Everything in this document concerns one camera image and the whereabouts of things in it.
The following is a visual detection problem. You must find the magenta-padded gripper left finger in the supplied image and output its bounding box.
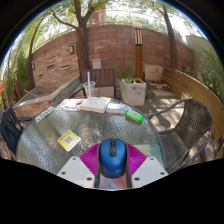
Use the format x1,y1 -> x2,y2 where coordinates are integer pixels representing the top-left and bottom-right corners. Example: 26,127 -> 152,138
57,142 -> 102,190

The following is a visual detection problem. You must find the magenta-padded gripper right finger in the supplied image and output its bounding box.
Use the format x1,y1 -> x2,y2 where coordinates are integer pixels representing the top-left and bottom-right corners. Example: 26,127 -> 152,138
125,143 -> 169,190

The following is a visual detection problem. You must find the blue computer mouse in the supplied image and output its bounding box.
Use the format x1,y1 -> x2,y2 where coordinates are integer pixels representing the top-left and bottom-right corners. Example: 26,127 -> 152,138
98,138 -> 128,179

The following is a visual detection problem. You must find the colourful dotted mouse pad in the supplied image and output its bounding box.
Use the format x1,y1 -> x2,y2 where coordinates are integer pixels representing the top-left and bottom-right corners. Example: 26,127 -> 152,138
99,143 -> 164,191

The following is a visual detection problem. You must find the yellow printed card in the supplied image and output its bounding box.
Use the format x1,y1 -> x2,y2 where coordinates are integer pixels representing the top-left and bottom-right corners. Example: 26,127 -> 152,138
57,129 -> 82,153

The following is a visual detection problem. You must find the dark wicker chair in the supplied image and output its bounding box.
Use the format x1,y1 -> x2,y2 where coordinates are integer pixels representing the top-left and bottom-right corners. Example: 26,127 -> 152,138
148,98 -> 213,174

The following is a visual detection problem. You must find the small green box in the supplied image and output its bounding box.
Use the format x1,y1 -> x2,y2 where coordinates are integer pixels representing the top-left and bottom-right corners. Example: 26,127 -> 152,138
124,109 -> 145,124

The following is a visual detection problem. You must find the black and white printed strip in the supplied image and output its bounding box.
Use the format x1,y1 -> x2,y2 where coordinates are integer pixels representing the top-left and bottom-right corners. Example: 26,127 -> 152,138
34,105 -> 55,123

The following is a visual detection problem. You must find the colourful magazine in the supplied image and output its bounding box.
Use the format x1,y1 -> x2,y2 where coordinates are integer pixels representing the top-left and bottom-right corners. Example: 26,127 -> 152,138
55,98 -> 88,112

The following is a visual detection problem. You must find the white book stack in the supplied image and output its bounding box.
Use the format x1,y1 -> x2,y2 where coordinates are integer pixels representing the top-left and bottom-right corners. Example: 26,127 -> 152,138
79,96 -> 112,114

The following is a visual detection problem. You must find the light blue book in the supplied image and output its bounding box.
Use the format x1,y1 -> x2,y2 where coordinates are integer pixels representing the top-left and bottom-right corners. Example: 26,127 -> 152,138
105,102 -> 128,115

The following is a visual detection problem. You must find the black chair with bag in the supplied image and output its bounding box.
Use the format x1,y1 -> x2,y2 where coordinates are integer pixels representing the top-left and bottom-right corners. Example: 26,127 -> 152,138
0,105 -> 21,156

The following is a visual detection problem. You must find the square stone planter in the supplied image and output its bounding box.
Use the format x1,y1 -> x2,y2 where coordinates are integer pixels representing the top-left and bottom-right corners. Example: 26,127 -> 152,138
120,78 -> 148,107

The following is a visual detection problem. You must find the clear plastic cup with straw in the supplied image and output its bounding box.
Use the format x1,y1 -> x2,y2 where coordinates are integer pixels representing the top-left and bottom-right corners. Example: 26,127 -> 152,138
82,70 -> 97,98

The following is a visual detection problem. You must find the dark wooden slat chair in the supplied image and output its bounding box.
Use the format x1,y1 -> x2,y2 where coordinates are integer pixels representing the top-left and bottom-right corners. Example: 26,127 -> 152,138
71,67 -> 117,99

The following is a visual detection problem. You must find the pale stone slab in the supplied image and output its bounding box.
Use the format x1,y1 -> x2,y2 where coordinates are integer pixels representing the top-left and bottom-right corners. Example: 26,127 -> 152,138
144,63 -> 165,84

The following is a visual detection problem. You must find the forked tree trunk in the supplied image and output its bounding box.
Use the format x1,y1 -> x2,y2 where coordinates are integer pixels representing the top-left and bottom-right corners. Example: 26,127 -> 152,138
49,0 -> 101,84

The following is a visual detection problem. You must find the slim tree trunk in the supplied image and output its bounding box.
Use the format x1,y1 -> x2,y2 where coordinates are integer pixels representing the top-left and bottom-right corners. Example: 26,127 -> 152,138
161,9 -> 179,69

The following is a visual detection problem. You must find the white wall box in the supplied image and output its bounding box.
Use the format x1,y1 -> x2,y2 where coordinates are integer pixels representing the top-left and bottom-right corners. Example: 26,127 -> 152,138
91,58 -> 103,70

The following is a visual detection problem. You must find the wooden garden lamp post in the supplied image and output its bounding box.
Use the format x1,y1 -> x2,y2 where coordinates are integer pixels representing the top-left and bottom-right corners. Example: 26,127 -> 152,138
132,21 -> 144,81

